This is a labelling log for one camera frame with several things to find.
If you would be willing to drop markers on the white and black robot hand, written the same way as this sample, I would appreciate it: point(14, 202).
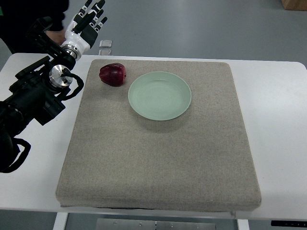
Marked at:
point(83, 29)

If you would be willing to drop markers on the red apple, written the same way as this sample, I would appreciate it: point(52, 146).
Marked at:
point(113, 74)

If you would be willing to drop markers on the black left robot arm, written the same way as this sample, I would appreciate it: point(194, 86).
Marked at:
point(37, 94)

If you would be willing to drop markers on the upper silver floor plate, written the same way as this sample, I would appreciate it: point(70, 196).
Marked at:
point(105, 44)

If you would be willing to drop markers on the silver floor plate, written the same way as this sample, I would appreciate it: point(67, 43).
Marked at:
point(105, 52)
point(105, 44)

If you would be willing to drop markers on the lower silver floor plate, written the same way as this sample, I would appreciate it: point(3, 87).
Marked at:
point(105, 52)

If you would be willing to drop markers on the light green plate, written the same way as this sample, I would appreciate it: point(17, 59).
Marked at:
point(159, 96)

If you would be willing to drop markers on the person in dark clothes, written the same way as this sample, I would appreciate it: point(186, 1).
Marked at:
point(17, 16)

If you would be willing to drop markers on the beige fabric cushion mat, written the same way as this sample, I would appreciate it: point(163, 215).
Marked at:
point(200, 161)

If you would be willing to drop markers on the white left table leg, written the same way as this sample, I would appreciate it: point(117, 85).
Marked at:
point(60, 221)

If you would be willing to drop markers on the white table leg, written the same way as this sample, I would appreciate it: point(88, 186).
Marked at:
point(60, 221)
point(242, 224)

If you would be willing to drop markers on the wooden box corner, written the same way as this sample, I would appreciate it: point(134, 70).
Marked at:
point(295, 5)

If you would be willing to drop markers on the white right table leg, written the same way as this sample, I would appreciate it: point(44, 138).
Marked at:
point(242, 224)

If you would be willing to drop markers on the black table control panel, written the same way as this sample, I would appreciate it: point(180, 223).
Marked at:
point(289, 223)

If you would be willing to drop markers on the metal table base plate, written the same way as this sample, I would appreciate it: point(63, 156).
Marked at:
point(129, 224)

